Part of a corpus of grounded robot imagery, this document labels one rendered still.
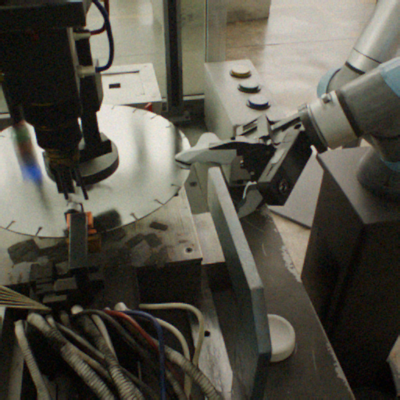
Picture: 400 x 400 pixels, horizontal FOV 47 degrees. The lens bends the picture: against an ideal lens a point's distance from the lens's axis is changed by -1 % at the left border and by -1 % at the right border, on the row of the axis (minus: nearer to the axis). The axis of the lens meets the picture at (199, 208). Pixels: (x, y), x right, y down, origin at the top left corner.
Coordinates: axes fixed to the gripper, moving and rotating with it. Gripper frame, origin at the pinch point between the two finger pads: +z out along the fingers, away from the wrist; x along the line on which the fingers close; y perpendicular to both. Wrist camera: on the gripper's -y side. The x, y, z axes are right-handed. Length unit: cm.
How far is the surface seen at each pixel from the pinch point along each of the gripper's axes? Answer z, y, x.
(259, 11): 14, 335, -90
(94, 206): 8.1, -10.3, 12.9
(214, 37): -4, 50, 4
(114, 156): 6.7, -0.1, 13.1
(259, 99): -10.0, 27.5, -4.4
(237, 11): 29, 327, -78
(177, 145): -0.2, 4.4, 7.3
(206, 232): 3.1, -1.5, -6.1
